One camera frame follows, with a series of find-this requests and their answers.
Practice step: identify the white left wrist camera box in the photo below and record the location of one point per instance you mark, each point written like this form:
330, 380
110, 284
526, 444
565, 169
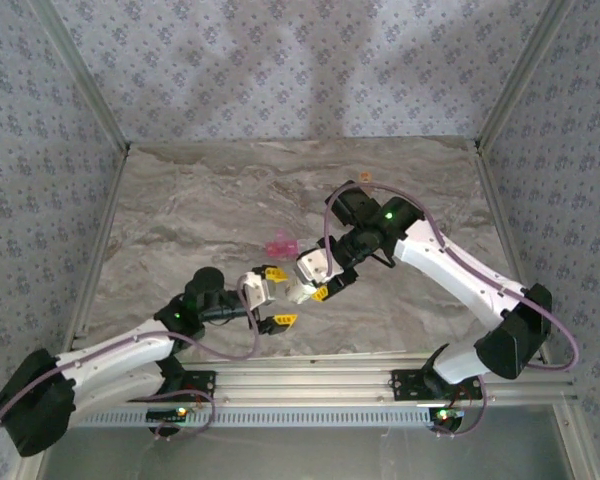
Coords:
257, 290

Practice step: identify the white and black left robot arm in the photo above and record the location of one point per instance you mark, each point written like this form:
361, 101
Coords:
115, 350

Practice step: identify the right circuit board green light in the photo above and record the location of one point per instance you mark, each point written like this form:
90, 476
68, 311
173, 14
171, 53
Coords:
447, 414

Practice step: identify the aluminium table side rail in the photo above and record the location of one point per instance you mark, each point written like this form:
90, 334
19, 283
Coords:
495, 200
100, 240

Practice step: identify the small orange pill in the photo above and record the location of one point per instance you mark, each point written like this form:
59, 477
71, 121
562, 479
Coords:
365, 176

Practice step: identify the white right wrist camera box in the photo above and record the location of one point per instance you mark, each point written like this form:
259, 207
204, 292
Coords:
312, 265

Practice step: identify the grey metal panel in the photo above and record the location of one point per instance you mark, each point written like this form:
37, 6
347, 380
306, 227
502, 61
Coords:
305, 455

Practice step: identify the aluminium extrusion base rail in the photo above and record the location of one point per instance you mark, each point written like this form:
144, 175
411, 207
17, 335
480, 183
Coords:
305, 382

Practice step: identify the pink and clear pill organizer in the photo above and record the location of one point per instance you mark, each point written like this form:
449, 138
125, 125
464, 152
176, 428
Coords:
280, 248

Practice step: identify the aluminium corner post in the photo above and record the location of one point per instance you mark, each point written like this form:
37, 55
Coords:
521, 75
82, 75

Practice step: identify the aluminium frame bar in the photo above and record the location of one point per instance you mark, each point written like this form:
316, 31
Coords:
30, 470
577, 450

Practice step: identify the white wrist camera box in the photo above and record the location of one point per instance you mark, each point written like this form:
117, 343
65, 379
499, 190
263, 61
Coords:
312, 265
257, 290

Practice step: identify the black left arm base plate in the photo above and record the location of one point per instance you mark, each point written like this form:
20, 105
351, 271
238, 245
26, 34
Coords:
205, 382

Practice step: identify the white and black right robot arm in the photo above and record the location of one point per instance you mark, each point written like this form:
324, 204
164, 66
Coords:
455, 270

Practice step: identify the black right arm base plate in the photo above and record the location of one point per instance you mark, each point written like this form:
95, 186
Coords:
402, 387

